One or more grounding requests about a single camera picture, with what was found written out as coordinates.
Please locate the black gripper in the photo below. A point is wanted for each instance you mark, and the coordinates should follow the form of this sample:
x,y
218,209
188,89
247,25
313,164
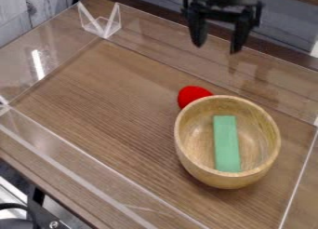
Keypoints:
x,y
242,12

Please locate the red felt radish toy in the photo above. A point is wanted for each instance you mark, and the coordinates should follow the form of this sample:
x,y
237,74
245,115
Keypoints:
x,y
191,93

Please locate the wooden bowl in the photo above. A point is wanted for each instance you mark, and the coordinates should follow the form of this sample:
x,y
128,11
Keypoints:
x,y
258,140

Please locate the clear acrylic table barrier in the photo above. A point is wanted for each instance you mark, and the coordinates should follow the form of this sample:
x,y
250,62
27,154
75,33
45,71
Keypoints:
x,y
87,112

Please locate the green rectangular block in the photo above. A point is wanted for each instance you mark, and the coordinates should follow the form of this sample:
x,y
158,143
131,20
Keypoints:
x,y
226,140

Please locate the clear acrylic corner bracket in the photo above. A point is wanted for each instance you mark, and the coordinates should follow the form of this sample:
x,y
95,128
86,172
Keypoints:
x,y
100,26

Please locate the black table leg bracket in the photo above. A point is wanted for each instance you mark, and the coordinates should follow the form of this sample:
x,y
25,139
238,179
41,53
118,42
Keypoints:
x,y
44,218

